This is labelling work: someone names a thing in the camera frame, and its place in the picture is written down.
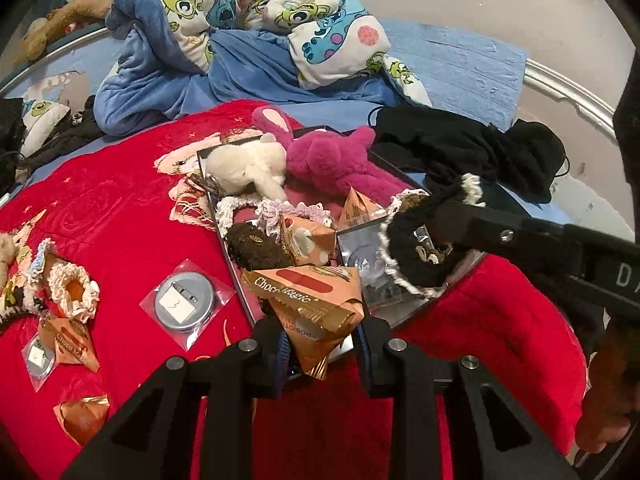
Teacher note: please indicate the black garment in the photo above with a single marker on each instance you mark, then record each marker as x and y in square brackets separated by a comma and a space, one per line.
[450, 145]

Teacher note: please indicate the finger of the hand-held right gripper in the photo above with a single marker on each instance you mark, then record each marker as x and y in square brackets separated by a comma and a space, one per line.
[480, 227]

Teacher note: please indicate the small monster print pillow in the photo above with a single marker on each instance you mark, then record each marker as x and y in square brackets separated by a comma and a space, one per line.
[42, 120]

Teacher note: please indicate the clear bag with dark item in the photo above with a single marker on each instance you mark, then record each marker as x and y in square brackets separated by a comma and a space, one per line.
[370, 260]

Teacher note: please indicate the black shallow box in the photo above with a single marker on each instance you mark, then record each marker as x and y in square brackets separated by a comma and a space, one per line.
[325, 130]

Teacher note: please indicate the brown teddy bear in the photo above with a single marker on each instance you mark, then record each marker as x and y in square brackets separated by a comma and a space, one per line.
[65, 17]

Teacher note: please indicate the black puffer jacket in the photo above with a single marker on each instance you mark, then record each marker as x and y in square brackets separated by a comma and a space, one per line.
[10, 135]

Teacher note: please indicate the pink lace scrunchie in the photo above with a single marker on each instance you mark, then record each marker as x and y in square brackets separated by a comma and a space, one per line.
[295, 210]

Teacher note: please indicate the blue monster print quilt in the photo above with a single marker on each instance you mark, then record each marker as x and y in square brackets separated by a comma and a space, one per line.
[240, 35]

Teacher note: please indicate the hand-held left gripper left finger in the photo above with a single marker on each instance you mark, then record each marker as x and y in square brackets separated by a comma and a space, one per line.
[280, 355]

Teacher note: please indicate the tan plush toy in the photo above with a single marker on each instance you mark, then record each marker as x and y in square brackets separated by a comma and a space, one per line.
[6, 255]

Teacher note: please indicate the red printed blanket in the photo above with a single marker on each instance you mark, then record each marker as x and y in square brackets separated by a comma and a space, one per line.
[125, 200]

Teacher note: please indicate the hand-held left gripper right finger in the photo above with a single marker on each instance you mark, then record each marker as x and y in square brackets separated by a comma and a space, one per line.
[367, 355]

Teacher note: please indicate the black scrunchie white lace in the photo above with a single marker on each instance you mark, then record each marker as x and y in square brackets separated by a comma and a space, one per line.
[415, 255]

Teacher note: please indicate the small badge in clear bag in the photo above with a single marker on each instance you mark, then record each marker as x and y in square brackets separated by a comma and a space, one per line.
[40, 362]

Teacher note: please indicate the large badge in clear bag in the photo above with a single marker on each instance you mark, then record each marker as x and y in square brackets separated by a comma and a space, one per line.
[185, 302]

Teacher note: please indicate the pink plush bear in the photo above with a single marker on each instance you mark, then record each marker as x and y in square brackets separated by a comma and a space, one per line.
[325, 160]

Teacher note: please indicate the cream plush toy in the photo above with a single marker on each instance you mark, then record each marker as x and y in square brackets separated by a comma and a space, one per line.
[245, 165]

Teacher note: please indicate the blue curved headboard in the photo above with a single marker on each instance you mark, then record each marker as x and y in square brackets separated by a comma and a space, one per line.
[55, 75]

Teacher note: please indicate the person's right hand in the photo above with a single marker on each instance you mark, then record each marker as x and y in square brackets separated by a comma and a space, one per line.
[615, 385]

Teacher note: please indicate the blue lace scrunchie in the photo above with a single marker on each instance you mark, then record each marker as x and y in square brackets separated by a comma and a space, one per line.
[40, 260]

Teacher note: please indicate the brown fuzzy scrunchie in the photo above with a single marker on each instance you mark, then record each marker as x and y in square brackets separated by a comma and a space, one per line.
[257, 247]

